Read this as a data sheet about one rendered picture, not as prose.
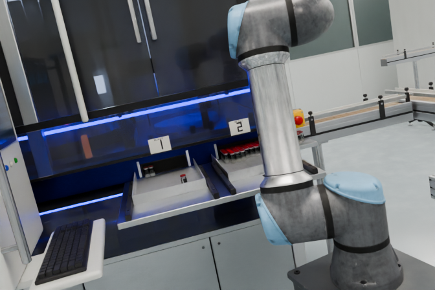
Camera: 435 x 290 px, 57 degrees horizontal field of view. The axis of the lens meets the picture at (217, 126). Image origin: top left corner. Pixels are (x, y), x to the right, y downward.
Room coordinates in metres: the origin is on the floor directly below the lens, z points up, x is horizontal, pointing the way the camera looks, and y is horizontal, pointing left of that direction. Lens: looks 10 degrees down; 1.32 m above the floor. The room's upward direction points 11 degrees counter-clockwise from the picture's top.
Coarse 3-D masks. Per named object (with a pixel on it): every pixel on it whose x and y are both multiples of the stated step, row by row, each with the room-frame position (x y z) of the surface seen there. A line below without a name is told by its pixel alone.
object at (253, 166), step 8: (216, 160) 1.58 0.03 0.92; (248, 160) 1.61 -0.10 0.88; (256, 160) 1.58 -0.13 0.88; (224, 168) 1.43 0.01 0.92; (232, 168) 1.53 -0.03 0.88; (240, 168) 1.50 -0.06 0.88; (248, 168) 1.38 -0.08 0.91; (256, 168) 1.38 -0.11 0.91; (232, 176) 1.37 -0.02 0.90; (240, 176) 1.37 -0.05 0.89; (248, 176) 1.38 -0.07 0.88
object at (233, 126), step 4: (236, 120) 1.64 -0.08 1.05; (240, 120) 1.65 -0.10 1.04; (244, 120) 1.65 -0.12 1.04; (248, 120) 1.65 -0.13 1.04; (232, 124) 1.64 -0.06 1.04; (236, 124) 1.64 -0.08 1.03; (244, 124) 1.65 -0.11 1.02; (248, 124) 1.65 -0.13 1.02; (232, 128) 1.64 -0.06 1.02; (236, 128) 1.64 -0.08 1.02; (240, 128) 1.65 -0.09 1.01; (244, 128) 1.65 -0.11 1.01; (248, 128) 1.65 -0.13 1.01; (232, 132) 1.64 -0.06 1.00; (236, 132) 1.64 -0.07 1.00; (240, 132) 1.64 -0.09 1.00; (244, 132) 1.65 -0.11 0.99
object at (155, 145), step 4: (148, 140) 1.59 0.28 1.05; (152, 140) 1.59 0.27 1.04; (156, 140) 1.59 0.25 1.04; (164, 140) 1.60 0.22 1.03; (168, 140) 1.60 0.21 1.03; (152, 144) 1.59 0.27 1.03; (156, 144) 1.59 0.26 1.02; (160, 144) 1.59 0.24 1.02; (164, 144) 1.60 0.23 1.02; (168, 144) 1.60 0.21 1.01; (152, 148) 1.59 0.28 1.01; (156, 148) 1.59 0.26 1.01; (160, 148) 1.59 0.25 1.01; (164, 148) 1.60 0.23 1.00; (168, 148) 1.60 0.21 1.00; (152, 152) 1.59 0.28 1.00; (156, 152) 1.59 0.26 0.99
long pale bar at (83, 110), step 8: (56, 0) 1.49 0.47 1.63; (56, 8) 1.49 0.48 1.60; (56, 16) 1.49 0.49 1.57; (64, 24) 1.50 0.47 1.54; (64, 32) 1.49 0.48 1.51; (64, 40) 1.49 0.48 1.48; (64, 48) 1.49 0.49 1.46; (72, 64) 1.49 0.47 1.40; (72, 72) 1.49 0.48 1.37; (72, 80) 1.49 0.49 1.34; (80, 88) 1.50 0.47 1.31; (80, 96) 1.49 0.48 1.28; (80, 104) 1.49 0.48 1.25; (80, 112) 1.49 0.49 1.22
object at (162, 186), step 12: (192, 168) 1.65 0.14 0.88; (144, 180) 1.61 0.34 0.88; (156, 180) 1.58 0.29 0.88; (168, 180) 1.54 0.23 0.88; (180, 180) 1.51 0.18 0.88; (192, 180) 1.48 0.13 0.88; (204, 180) 1.36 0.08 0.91; (132, 192) 1.36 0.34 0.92; (144, 192) 1.44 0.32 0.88; (156, 192) 1.33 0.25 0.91; (168, 192) 1.34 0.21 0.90; (180, 192) 1.34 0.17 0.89
